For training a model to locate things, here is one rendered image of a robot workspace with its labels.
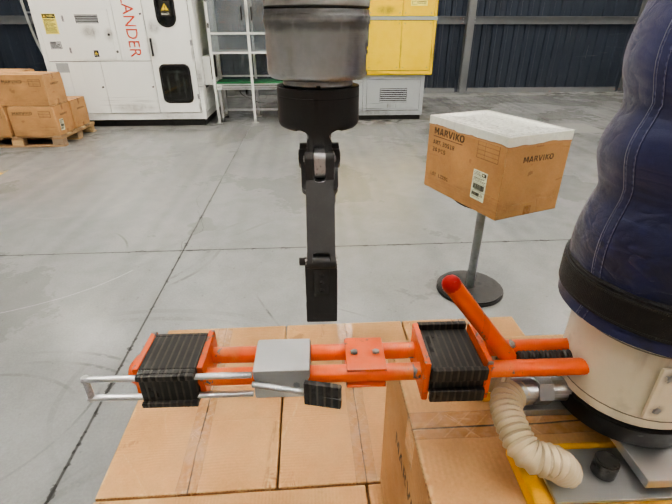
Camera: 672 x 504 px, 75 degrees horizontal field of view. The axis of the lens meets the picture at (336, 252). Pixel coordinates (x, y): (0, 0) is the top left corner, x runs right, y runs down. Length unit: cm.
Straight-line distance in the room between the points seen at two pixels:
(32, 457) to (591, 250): 202
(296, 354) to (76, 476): 153
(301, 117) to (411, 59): 746
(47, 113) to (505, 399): 678
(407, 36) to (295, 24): 743
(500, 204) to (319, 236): 190
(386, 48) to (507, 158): 576
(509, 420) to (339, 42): 47
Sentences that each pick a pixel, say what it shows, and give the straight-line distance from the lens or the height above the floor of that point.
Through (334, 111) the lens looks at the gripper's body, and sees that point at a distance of 39.
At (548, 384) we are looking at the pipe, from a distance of 67.
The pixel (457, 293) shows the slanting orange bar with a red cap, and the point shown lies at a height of 118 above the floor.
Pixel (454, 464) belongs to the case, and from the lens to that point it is 66.
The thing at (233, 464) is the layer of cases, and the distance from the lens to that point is 117.
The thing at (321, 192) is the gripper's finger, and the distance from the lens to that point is 37.
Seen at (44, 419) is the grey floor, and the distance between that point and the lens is 230.
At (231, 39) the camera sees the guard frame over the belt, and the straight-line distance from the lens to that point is 768.
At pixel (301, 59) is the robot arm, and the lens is 38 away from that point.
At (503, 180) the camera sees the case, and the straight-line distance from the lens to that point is 218.
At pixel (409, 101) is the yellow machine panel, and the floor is 30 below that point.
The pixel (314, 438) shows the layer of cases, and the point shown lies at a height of 54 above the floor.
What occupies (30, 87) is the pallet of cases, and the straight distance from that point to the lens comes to 707.
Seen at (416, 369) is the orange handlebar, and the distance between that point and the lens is 57.
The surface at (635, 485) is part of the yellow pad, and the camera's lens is 70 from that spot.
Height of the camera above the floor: 146
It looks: 28 degrees down
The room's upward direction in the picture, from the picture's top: straight up
